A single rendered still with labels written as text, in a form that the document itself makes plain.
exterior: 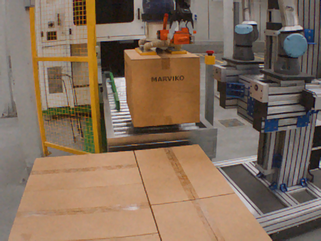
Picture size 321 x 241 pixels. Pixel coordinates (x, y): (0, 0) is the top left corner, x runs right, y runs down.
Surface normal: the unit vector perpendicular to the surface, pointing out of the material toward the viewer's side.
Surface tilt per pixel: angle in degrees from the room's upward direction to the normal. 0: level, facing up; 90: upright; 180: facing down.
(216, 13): 90
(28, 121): 90
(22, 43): 89
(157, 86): 89
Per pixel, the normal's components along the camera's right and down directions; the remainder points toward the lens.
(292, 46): -0.17, 0.44
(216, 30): 0.25, 0.30
